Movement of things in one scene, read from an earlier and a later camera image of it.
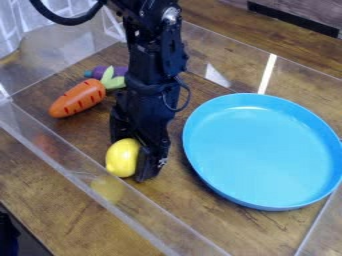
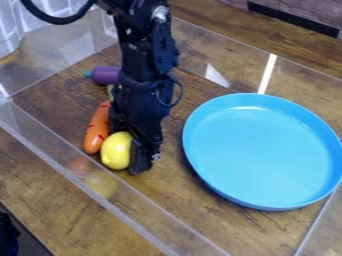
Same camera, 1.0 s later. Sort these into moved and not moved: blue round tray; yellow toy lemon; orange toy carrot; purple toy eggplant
Moved: orange toy carrot; yellow toy lemon
Not moved: purple toy eggplant; blue round tray
